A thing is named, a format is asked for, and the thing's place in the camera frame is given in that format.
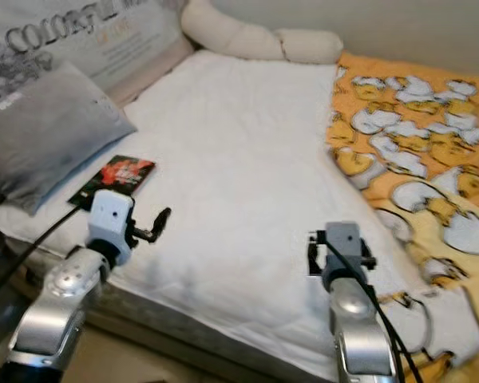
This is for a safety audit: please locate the dark red-printed book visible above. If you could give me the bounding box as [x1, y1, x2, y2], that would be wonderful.
[68, 155, 157, 202]

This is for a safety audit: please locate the grey pillow with white lettering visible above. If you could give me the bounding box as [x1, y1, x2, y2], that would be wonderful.
[0, 62, 139, 215]

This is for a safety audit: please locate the yellow cartoon egg duvet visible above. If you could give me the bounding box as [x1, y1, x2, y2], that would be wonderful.
[326, 52, 479, 383]

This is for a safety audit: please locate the white quilted mattress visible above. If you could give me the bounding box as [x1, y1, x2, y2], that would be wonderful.
[0, 49, 479, 382]

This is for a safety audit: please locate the beige bed base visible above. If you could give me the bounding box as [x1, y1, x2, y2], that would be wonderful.
[88, 275, 316, 383]

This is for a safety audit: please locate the cream bolster pillow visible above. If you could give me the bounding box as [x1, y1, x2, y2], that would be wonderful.
[180, 0, 345, 65]

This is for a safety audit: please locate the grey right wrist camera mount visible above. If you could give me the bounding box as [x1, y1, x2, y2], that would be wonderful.
[323, 222, 367, 290]

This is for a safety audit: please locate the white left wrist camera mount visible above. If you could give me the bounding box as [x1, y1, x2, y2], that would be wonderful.
[86, 189, 136, 265]

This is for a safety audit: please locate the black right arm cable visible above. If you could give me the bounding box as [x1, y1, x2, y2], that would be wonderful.
[326, 238, 426, 383]

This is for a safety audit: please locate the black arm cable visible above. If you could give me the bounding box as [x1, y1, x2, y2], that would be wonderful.
[326, 238, 426, 383]
[0, 202, 93, 306]

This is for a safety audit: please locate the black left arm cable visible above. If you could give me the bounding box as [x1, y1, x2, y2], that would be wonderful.
[0, 202, 93, 306]

